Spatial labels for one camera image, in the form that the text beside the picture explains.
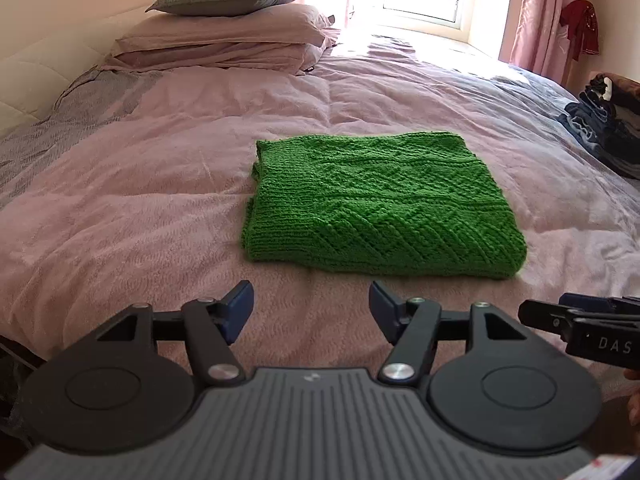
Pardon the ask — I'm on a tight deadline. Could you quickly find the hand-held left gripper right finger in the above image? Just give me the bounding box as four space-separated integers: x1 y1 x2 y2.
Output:
369 280 521 386

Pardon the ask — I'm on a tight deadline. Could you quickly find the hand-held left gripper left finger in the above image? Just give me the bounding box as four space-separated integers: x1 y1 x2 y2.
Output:
97 280 256 387

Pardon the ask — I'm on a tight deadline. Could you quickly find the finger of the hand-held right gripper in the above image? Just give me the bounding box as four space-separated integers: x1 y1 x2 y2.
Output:
517 300 601 343
559 292 640 316

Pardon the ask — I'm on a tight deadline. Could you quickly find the green knitted sweater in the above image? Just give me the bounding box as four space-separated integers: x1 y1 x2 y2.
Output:
241 131 528 281

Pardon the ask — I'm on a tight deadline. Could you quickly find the dark blue clothes pile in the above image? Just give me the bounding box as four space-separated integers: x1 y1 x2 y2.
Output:
557 91 640 181

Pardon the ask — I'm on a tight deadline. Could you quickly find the bed with pink duvet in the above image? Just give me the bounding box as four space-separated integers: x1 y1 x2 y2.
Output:
0 25 640 411

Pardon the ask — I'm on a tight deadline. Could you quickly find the pink pillow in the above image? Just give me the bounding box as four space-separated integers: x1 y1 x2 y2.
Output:
117 4 335 52
100 35 342 77

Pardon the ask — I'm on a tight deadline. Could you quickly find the red cloth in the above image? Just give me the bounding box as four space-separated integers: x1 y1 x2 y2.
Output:
559 0 600 62

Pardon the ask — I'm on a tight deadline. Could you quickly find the pink curtain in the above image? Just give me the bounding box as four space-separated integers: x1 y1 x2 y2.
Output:
500 0 597 86

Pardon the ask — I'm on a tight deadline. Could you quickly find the white padded headboard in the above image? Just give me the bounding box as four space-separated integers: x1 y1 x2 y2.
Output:
0 7 151 137

